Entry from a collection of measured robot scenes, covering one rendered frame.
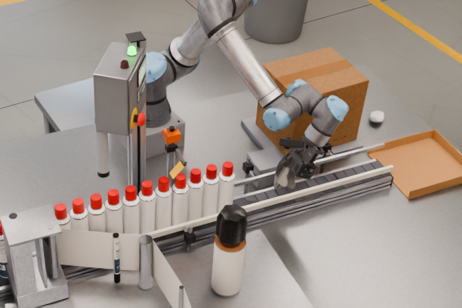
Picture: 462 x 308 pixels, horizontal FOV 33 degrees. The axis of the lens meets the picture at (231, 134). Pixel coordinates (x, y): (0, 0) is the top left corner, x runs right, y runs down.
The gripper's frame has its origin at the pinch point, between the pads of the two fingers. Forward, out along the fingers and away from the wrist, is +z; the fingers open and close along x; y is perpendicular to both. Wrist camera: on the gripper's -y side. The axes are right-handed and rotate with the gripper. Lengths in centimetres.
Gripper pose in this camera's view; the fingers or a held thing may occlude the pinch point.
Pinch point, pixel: (276, 184)
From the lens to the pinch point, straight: 253.7
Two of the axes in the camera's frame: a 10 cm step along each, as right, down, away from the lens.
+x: 7.5, 2.0, 6.3
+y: 4.3, 5.8, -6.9
